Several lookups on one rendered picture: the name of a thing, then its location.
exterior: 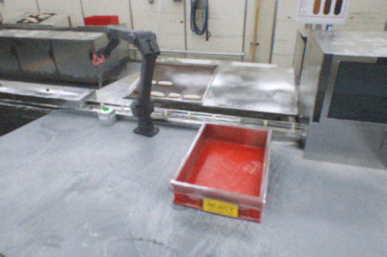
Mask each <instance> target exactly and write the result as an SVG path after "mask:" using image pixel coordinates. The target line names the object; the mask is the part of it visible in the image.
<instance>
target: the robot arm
mask: <svg viewBox="0 0 387 257"><path fill-rule="evenodd" d="M104 32H105V34H106V36H107V39H108V42H107V43H106V45H105V46H104V47H102V48H100V49H99V50H97V52H96V53H94V55H93V64H94V65H97V64H101V63H103V62H104V59H108V58H110V57H112V56H114V54H115V52H114V50H115V49H116V48H117V46H118V45H119V44H121V39H122V40H125V41H127V42H128V43H129V44H135V46H136V48H137V49H138V50H139V51H140V54H141V58H142V63H141V69H140V82H139V93H138V96H137V98H136V99H135V100H133V103H132V104H131V112H132V114H133V116H134V117H137V118H138V119H139V123H138V126H137V127H136V128H135V129H134V130H133V133H135V134H138V135H144V136H147V137H153V136H154V135H155V134H156V133H157V132H159V131H160V128H159V127H156V126H154V123H153V121H152V117H151V115H150V114H152V113H154V99H153V98H152V96H151V87H152V83H153V74H154V70H155V61H156V59H157V58H158V56H160V48H159V46H158V43H157V42H156V34H155V33H154V32H151V31H150V30H149V31H145V30H134V29H126V28H123V27H121V26H118V27H113V25H111V26H106V27H105V29H104ZM101 55H102V56H101ZM96 58H98V59H99V60H100V62H97V63H95V61H96Z"/></svg>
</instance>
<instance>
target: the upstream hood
mask: <svg viewBox="0 0 387 257"><path fill-rule="evenodd" d="M0 99H3V100H14V101H19V102H28V103H34V104H43V105H44V104H47V105H53V106H63V107H68V108H77V109H81V108H82V107H83V106H85V105H86V102H87V101H88V100H90V99H92V100H94V99H97V96H96V91H95V89H84V88H73V87H66V86H54V85H53V86H48V85H42V84H31V83H24V82H7V81H0Z"/></svg>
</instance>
